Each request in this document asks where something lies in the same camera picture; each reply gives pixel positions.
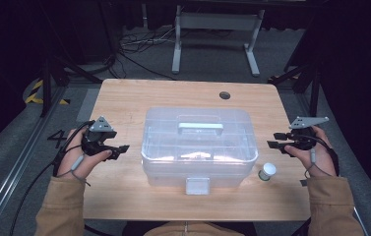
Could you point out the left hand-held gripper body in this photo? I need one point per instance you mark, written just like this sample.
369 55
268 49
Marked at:
98 139

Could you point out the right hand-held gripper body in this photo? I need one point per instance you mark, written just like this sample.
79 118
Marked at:
304 139

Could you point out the small white bottle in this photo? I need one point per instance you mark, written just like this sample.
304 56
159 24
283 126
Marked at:
267 170

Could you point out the clear plastic storage box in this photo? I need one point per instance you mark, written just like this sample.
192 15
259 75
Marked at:
199 154

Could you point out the person's right hand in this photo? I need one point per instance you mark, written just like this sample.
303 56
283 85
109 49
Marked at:
322 160

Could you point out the person's left hand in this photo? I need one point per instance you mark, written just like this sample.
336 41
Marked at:
71 162

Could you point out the grey floor plate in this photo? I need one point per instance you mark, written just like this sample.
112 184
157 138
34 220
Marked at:
87 105

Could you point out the black metal stand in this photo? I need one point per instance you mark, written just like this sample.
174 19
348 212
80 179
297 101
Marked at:
314 88
46 85

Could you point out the yellow and black floor tape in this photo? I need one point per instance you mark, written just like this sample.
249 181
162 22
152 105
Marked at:
33 96

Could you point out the person's torso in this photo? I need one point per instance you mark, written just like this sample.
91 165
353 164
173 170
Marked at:
193 229

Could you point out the aluminium floor rail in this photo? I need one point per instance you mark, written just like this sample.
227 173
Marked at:
12 177
361 223

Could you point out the grey metal desk frame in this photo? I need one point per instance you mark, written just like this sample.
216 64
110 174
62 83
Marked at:
217 21

